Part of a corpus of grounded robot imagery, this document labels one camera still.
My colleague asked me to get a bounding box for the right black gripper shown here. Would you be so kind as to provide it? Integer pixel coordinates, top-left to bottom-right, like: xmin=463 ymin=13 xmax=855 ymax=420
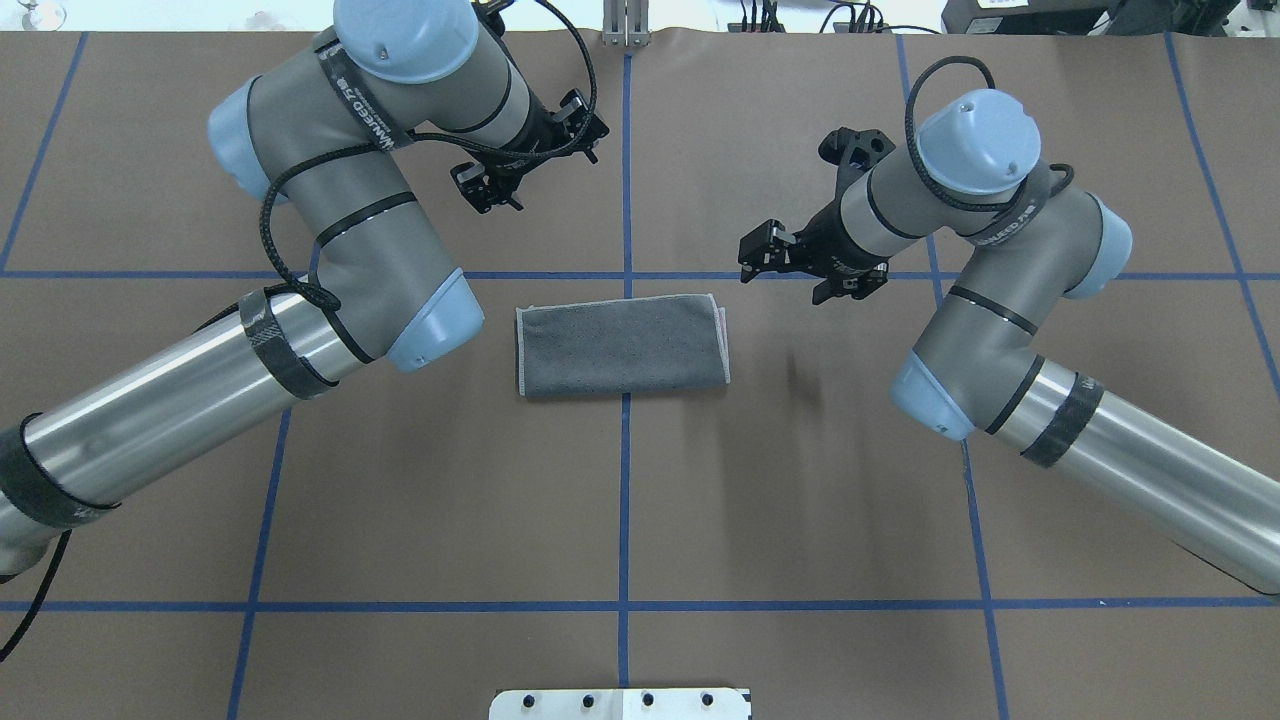
xmin=739 ymin=205 xmax=890 ymax=305

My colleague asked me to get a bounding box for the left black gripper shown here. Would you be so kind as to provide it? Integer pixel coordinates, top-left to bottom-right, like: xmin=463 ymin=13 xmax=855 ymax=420
xmin=451 ymin=88 xmax=611 ymax=214

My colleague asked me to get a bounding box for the pink and grey towel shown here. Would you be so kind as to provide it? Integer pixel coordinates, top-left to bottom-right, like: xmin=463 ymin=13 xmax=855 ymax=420
xmin=515 ymin=293 xmax=732 ymax=398

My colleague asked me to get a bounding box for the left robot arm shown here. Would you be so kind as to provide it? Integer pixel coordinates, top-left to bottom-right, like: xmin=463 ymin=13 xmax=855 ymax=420
xmin=1 ymin=1 xmax=609 ymax=582

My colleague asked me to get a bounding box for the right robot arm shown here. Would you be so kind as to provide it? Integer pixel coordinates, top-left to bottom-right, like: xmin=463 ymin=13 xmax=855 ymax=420
xmin=737 ymin=88 xmax=1279 ymax=596

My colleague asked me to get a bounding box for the black device top right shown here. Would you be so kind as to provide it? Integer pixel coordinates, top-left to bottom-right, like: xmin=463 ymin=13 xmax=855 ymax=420
xmin=941 ymin=1 xmax=1240 ymax=37

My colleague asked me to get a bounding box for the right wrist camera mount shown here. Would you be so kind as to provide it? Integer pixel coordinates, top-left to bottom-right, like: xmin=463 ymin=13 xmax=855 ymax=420
xmin=817 ymin=127 xmax=896 ymax=199

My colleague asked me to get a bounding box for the aluminium frame post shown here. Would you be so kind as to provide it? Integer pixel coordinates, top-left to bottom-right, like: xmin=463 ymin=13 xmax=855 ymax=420
xmin=602 ymin=0 xmax=652 ymax=47

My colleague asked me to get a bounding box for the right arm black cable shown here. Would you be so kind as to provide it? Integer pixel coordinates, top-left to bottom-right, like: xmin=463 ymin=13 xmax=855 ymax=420
xmin=905 ymin=56 xmax=1076 ymax=213

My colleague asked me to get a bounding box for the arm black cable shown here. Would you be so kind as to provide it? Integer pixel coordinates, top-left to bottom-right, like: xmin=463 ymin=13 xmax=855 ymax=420
xmin=905 ymin=56 xmax=1076 ymax=213
xmin=0 ymin=0 xmax=599 ymax=664

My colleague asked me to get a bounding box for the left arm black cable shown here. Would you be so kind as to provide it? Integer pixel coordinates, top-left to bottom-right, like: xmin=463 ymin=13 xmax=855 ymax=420
xmin=0 ymin=0 xmax=599 ymax=664

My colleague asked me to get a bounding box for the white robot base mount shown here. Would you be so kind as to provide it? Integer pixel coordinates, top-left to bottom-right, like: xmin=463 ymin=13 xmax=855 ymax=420
xmin=488 ymin=687 xmax=753 ymax=719

